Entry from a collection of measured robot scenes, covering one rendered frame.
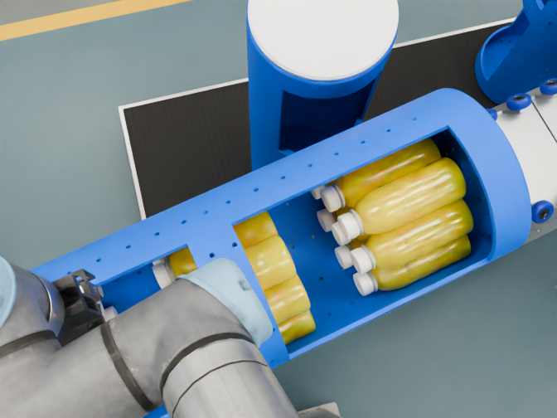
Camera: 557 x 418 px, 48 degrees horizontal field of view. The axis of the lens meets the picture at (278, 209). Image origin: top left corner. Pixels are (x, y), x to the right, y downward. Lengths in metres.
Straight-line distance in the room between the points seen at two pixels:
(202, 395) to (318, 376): 1.66
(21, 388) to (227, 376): 0.15
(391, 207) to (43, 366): 0.58
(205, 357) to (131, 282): 0.68
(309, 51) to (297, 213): 0.29
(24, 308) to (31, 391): 0.06
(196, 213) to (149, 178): 1.15
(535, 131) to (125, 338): 1.02
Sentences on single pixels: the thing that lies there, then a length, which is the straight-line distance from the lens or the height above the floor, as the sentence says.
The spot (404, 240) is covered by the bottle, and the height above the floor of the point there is 1.13.
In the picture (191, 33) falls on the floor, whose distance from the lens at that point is 2.40.
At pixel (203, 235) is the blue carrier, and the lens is 0.86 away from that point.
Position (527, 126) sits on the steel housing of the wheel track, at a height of 0.93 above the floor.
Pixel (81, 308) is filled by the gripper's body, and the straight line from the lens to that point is 0.62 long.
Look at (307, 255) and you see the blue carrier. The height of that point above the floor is 0.96.
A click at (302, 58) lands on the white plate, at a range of 1.16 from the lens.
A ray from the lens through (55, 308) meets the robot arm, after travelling 0.58.
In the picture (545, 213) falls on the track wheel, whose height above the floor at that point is 0.97.
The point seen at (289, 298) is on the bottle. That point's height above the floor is 1.13.
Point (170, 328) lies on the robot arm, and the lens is 0.45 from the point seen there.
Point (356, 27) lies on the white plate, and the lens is 1.20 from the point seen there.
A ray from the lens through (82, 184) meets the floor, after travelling 2.23.
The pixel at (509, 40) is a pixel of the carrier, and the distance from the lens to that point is 2.35.
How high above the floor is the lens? 2.06
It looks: 75 degrees down
